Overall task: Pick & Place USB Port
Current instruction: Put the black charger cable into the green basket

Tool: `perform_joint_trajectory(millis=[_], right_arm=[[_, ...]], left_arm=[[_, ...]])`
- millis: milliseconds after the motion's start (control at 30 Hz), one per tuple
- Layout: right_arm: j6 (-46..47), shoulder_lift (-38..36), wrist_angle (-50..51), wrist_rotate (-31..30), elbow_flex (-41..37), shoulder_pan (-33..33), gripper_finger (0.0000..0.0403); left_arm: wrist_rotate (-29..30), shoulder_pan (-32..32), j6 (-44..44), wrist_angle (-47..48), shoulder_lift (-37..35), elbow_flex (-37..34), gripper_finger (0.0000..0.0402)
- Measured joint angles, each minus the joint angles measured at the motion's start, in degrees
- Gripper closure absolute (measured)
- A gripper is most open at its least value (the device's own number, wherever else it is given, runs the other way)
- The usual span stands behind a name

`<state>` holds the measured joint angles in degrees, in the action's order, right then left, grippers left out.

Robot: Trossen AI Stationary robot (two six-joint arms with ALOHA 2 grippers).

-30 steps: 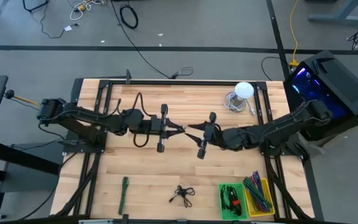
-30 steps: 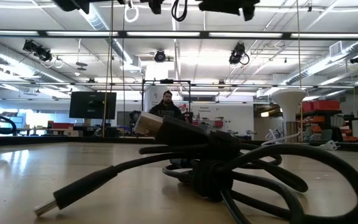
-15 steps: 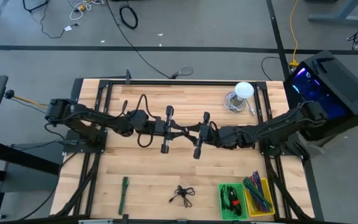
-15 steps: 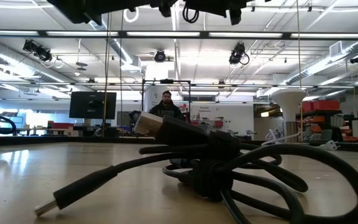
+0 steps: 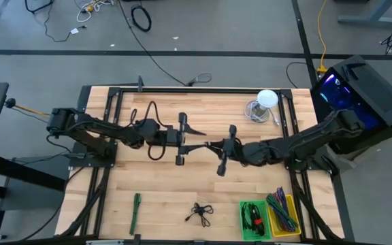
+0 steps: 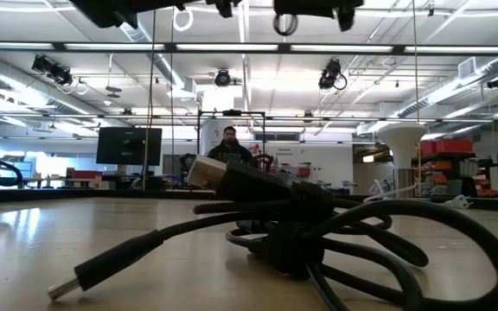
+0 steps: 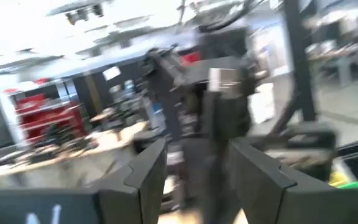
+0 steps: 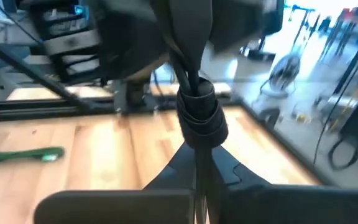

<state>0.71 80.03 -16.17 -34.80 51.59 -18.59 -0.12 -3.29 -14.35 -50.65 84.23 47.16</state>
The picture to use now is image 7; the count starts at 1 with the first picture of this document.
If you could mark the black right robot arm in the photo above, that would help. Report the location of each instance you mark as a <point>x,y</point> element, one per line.
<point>166,87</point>

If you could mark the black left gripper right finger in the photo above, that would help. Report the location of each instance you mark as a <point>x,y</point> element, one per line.
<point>266,196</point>

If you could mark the green plastic basket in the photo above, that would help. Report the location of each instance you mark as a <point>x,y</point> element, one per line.
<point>356,185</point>

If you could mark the red tool cabinet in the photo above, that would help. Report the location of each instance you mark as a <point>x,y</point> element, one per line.
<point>45,118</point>

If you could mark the black table frame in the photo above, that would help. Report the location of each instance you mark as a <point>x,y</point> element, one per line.
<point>300,62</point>

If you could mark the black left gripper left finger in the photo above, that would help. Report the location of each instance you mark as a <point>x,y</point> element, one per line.
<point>129,196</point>

